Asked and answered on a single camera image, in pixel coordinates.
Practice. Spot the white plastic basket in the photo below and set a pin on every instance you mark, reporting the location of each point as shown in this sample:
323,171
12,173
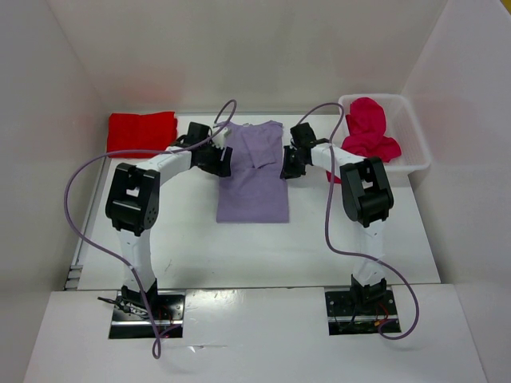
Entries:
402,125

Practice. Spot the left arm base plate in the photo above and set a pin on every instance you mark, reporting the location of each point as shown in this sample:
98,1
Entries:
132,322

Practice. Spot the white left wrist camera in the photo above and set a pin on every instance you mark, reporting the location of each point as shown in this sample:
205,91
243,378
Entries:
220,136

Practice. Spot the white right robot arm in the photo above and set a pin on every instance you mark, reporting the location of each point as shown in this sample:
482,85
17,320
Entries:
367,199

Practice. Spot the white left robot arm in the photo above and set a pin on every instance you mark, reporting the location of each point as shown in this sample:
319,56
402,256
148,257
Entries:
133,201

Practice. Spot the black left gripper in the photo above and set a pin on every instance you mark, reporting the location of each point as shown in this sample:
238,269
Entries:
220,160

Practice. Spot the magenta t shirt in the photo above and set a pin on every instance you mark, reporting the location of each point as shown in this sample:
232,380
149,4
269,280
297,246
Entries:
366,122

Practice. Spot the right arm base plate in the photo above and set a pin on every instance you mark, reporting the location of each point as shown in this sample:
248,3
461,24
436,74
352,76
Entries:
343,318

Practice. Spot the lilac t shirt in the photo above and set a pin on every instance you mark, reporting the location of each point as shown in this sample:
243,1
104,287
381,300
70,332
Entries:
254,192

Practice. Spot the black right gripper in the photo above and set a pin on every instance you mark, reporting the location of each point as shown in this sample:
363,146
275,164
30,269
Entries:
291,163

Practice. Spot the red t shirt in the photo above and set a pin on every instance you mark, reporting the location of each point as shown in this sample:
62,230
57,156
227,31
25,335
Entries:
155,131

